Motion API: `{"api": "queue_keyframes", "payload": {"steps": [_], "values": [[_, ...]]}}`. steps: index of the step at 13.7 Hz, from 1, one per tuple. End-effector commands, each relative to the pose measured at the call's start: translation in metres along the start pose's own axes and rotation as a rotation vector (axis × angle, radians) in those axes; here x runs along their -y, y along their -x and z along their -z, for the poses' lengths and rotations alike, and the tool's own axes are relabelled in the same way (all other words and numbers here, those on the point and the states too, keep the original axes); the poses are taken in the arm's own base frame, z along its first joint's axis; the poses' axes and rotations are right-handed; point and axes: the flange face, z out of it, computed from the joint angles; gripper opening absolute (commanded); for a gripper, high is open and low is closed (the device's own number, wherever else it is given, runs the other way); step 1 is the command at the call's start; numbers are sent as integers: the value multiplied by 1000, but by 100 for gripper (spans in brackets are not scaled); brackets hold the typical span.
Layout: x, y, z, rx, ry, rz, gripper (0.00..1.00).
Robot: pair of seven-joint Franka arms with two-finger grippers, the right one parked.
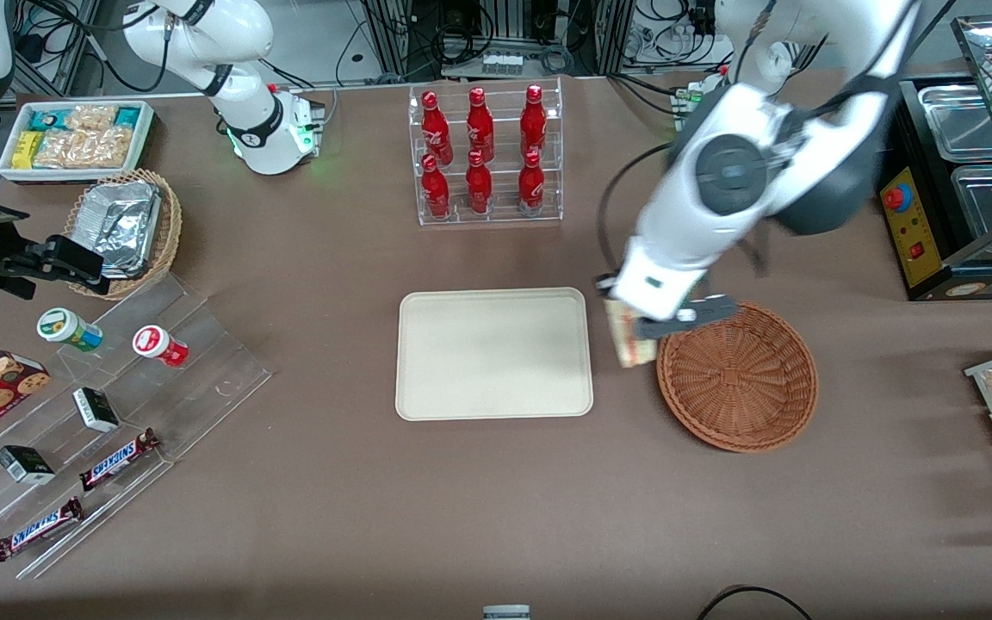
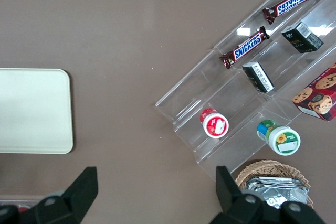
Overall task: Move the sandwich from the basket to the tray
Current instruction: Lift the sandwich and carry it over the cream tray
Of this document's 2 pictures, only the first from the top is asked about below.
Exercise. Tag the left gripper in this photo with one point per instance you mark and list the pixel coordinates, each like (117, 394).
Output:
(602, 288)

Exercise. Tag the sandwich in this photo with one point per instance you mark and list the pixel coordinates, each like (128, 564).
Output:
(631, 344)

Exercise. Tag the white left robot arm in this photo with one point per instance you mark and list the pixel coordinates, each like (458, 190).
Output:
(806, 129)

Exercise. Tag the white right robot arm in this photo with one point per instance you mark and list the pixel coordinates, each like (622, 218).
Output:
(246, 34)

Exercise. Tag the light wicker basket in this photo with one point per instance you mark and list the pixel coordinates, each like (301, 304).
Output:
(170, 232)

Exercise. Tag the brown round wicker basket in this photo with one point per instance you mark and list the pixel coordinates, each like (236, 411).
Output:
(737, 387)

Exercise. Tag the cream rectangular plastic tray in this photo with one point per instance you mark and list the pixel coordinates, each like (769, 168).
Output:
(496, 353)

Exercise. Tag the silver foil container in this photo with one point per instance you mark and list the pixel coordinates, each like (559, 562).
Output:
(121, 224)

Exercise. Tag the green lidded small jar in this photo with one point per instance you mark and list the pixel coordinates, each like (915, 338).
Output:
(65, 327)

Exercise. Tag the red lidded small jar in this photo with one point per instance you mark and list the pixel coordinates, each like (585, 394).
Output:
(158, 344)

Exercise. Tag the clear rice cracker bag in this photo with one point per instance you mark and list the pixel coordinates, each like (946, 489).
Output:
(83, 149)
(91, 116)

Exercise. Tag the yellow snack packet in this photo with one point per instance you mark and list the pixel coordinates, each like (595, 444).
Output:
(27, 149)

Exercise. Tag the white snack bin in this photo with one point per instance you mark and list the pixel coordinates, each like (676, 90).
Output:
(147, 138)

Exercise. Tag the small black carton box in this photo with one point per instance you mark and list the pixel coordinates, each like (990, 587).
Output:
(24, 465)
(96, 410)

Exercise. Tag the teal snack packet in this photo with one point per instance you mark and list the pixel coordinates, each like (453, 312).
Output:
(48, 119)
(128, 115)

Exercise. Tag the red cola bottle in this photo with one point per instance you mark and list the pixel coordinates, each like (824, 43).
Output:
(436, 189)
(480, 129)
(437, 133)
(533, 125)
(531, 183)
(479, 185)

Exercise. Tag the clear acrylic bottle rack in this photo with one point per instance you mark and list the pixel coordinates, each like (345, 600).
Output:
(505, 215)

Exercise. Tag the clear acrylic stepped display stand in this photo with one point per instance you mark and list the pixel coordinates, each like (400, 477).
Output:
(203, 379)

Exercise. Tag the Snickers chocolate bar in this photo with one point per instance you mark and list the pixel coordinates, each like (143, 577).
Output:
(37, 529)
(119, 459)

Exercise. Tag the green white connector block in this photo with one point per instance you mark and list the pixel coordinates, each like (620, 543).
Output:
(696, 95)

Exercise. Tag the red emergency stop button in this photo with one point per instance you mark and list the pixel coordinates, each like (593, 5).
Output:
(895, 198)

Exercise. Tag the black food warmer cabinet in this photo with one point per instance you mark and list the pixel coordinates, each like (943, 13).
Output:
(914, 232)

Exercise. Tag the white power strip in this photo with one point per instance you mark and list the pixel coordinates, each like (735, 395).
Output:
(503, 63)

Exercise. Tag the grey small device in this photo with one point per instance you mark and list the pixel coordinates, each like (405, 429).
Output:
(506, 613)

